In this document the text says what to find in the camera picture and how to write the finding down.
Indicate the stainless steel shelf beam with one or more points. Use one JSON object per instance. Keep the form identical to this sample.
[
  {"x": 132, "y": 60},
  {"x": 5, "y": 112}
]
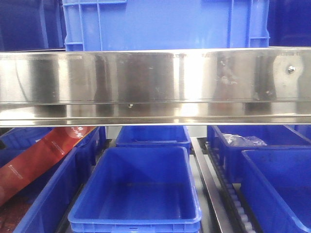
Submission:
[{"x": 189, "y": 87}]

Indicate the large blue crate upper shelf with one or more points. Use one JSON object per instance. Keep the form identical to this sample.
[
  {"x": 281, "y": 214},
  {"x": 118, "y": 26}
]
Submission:
[{"x": 104, "y": 25}]

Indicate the blue bin centre rear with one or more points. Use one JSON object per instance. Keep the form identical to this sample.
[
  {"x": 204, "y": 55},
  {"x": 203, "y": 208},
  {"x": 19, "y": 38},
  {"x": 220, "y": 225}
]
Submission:
[{"x": 154, "y": 136}]

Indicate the blue bin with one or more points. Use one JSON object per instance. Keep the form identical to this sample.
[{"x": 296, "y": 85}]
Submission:
[
  {"x": 230, "y": 157},
  {"x": 139, "y": 190},
  {"x": 39, "y": 207},
  {"x": 154, "y": 136},
  {"x": 277, "y": 187},
  {"x": 17, "y": 140}
]

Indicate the blue bin centre front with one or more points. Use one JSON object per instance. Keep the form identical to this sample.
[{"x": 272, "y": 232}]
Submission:
[{"x": 139, "y": 190}]

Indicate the clear plastic bag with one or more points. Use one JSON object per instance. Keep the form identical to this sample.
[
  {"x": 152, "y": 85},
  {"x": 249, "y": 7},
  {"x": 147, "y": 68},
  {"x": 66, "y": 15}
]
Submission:
[{"x": 238, "y": 140}]

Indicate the roller track strip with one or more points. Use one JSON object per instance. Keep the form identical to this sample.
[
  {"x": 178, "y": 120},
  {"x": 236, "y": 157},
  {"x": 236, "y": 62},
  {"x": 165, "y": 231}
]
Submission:
[{"x": 239, "y": 213}]

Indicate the blue bin right rear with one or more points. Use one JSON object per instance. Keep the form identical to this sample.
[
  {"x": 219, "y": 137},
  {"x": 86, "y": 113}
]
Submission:
[{"x": 230, "y": 157}]

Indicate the blue bin left front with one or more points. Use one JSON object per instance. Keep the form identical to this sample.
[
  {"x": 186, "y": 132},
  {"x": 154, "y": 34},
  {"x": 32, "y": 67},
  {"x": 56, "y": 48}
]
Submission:
[{"x": 39, "y": 207}]

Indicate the blue bin right front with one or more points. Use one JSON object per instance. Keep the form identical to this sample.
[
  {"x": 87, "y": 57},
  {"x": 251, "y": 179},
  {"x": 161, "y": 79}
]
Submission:
[{"x": 277, "y": 187}]

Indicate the blue bin left rear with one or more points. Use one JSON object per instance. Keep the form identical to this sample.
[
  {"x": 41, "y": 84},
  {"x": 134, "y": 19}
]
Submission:
[{"x": 17, "y": 140}]

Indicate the red foil package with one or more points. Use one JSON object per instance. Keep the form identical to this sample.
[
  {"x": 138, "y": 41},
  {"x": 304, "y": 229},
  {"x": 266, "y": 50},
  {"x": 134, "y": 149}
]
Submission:
[{"x": 39, "y": 158}]

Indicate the dark blue crate upper left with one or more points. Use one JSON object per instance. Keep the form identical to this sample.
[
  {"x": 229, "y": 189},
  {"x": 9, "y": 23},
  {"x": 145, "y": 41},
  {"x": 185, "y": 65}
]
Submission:
[{"x": 31, "y": 25}]

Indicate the dark blue crate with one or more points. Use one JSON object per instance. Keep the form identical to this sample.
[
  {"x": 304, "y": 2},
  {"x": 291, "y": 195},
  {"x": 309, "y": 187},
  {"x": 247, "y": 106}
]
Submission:
[
  {"x": 289, "y": 23},
  {"x": 31, "y": 25}
]

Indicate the dark blue crate upper right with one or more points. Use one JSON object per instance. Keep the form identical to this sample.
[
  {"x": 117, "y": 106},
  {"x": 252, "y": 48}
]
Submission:
[{"x": 289, "y": 23}]

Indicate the steel divider rail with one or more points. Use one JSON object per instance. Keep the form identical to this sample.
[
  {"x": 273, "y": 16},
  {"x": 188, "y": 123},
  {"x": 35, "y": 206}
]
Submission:
[{"x": 219, "y": 218}]

